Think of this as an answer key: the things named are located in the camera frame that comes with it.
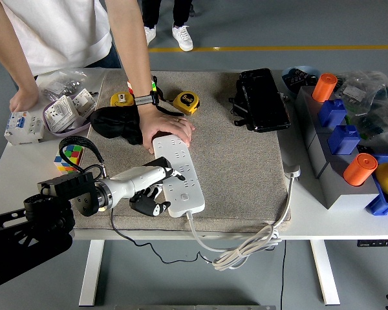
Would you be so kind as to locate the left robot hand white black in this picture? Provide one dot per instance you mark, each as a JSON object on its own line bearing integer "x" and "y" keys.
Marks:
{"x": 135, "y": 181}

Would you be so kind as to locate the person's right hand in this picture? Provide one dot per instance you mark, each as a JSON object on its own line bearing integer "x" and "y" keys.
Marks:
{"x": 23, "y": 100}

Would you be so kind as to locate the person's left hand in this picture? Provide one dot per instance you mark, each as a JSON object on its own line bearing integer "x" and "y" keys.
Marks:
{"x": 165, "y": 124}

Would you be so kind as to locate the white power strip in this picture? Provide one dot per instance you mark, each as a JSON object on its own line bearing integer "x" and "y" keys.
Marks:
{"x": 189, "y": 201}

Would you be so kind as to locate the person's right forearm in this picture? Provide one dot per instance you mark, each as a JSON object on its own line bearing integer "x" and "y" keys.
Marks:
{"x": 11, "y": 55}

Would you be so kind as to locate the person's left forearm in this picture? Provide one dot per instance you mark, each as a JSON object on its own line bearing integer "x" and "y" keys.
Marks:
{"x": 131, "y": 48}

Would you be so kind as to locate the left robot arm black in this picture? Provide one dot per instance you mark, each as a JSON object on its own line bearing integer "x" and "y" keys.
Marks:
{"x": 19, "y": 245}

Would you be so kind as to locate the white circuit breaker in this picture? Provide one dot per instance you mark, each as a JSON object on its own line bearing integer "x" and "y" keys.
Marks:
{"x": 26, "y": 129}

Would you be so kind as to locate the yellow tape measure 5m print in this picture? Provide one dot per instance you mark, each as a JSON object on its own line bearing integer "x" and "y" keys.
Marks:
{"x": 186, "y": 101}

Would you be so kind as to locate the black wristwatch grey band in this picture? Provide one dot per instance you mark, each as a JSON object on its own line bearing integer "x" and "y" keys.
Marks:
{"x": 142, "y": 99}

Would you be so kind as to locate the clear bag of screws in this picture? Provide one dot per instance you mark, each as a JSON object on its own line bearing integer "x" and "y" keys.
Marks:
{"x": 64, "y": 84}

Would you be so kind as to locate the black cloth pouch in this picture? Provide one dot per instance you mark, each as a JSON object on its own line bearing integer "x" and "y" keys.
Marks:
{"x": 114, "y": 124}

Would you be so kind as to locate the yellow tape measure black face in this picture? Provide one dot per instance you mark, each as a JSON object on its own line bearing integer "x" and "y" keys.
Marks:
{"x": 121, "y": 98}

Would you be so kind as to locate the colourful puzzle cube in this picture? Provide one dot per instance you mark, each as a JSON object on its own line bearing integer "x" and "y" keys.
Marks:
{"x": 71, "y": 153}
{"x": 130, "y": 86}

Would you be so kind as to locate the purple tray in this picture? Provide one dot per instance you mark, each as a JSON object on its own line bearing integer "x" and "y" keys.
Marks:
{"x": 72, "y": 131}

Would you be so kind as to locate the black desk control panel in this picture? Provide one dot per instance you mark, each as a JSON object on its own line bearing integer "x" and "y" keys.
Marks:
{"x": 372, "y": 243}

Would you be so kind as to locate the white table leg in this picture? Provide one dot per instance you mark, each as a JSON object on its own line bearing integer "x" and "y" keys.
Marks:
{"x": 325, "y": 274}
{"x": 92, "y": 274}

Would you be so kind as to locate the grey-brown mat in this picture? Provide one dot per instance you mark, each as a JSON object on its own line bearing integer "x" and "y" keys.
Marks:
{"x": 232, "y": 168}

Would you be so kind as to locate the person in white shoes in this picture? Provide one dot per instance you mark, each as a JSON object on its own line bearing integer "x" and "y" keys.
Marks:
{"x": 182, "y": 37}

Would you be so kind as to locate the blue plastic bin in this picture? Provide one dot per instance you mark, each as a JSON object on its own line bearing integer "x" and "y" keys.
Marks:
{"x": 380, "y": 203}

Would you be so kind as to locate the black electronic device case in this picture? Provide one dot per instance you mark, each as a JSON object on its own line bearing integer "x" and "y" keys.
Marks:
{"x": 265, "y": 100}

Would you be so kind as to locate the grey block holder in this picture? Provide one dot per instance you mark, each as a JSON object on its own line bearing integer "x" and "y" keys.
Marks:
{"x": 339, "y": 200}
{"x": 306, "y": 116}

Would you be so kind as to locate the light blue bowl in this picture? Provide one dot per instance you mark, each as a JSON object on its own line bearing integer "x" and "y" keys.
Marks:
{"x": 291, "y": 92}

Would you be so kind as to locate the orange cylinder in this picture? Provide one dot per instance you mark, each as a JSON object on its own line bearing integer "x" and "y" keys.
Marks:
{"x": 360, "y": 169}
{"x": 325, "y": 87}

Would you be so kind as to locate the black component packets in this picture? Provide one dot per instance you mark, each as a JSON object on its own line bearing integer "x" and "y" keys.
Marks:
{"x": 298, "y": 79}

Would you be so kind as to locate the blue plastic block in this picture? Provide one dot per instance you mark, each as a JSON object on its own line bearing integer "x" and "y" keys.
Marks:
{"x": 344, "y": 140}
{"x": 332, "y": 113}

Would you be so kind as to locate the clear bag of dark parts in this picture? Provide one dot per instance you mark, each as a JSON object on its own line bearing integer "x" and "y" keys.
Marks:
{"x": 381, "y": 122}

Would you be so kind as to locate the clear bag with white label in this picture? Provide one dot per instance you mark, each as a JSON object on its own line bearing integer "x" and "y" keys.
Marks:
{"x": 354, "y": 92}

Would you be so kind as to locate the white wall socket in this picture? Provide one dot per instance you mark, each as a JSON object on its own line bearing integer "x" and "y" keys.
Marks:
{"x": 61, "y": 113}
{"x": 84, "y": 101}

